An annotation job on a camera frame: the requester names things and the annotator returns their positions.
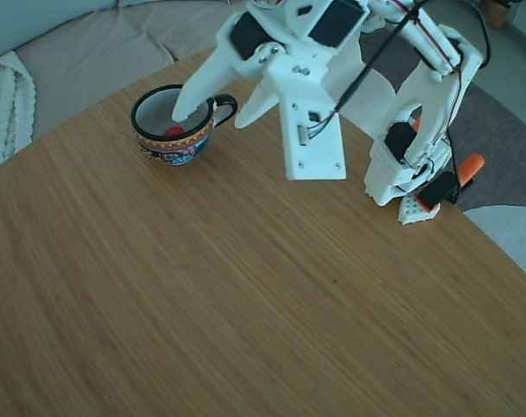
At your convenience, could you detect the patterned ceramic cup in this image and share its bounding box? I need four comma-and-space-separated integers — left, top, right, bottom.
130, 84, 239, 169

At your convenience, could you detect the beige sofa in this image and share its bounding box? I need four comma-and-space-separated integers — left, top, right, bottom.
0, 0, 263, 142

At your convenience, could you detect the white knitted blanket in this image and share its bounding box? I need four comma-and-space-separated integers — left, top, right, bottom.
0, 50, 37, 175

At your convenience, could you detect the wicker basket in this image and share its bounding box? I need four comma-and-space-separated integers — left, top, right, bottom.
479, 0, 521, 30

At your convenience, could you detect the grey rug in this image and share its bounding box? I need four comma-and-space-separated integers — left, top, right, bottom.
357, 30, 526, 214

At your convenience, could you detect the white round stool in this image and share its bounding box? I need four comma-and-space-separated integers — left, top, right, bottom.
462, 203, 526, 290

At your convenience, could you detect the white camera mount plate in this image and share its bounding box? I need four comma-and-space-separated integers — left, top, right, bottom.
264, 51, 348, 182

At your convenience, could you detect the black camera cable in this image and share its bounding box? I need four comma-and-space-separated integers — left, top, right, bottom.
331, 0, 493, 205

